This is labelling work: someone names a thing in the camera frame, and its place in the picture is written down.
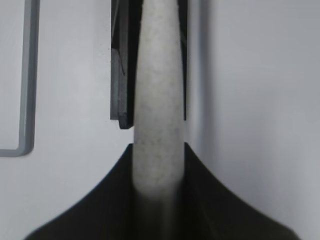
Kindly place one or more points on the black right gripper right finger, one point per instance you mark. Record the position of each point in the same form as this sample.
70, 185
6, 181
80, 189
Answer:
210, 211

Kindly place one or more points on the white grey-rimmed cutting board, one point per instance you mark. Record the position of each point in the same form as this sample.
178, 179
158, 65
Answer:
28, 92

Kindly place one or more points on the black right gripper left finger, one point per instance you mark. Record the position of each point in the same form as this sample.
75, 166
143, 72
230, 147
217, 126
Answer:
105, 213

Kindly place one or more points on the cleaver knife with white handle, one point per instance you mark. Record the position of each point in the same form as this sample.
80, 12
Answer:
158, 157

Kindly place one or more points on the black knife stand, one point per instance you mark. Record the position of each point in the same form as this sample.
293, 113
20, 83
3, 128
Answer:
126, 16

